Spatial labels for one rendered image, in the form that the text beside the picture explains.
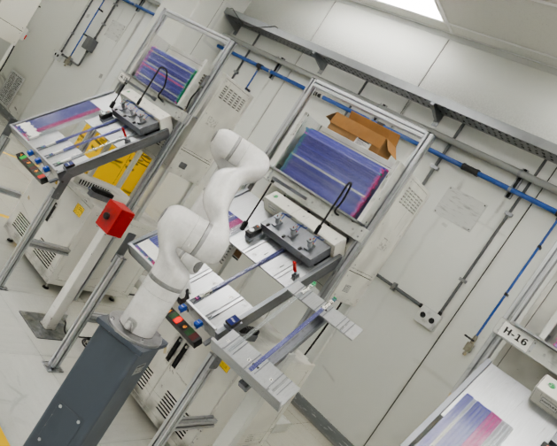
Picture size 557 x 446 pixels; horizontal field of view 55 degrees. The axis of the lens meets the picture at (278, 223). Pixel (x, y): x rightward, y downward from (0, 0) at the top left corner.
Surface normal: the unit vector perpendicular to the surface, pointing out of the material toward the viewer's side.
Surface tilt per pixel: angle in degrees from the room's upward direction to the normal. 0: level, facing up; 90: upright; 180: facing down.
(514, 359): 90
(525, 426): 44
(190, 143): 90
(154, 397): 90
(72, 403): 90
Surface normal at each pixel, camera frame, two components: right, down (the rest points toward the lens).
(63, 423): -0.23, -0.07
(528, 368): -0.51, -0.26
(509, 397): 0.04, -0.78
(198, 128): 0.66, 0.48
